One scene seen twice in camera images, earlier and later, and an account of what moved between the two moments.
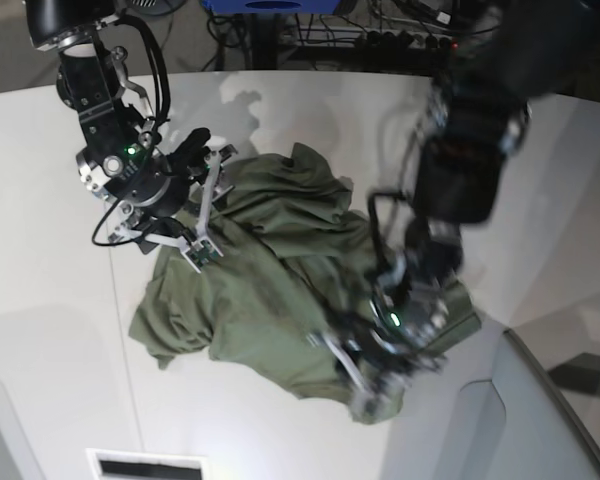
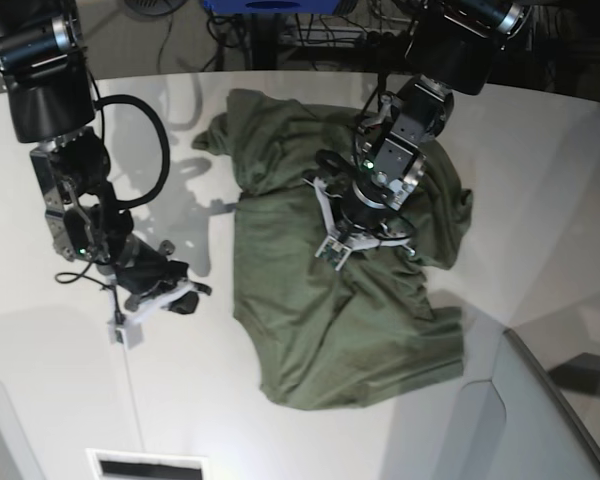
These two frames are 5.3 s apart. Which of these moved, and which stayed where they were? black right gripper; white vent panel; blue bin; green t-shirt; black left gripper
Moved: black right gripper; black left gripper; green t-shirt
Stayed: blue bin; white vent panel
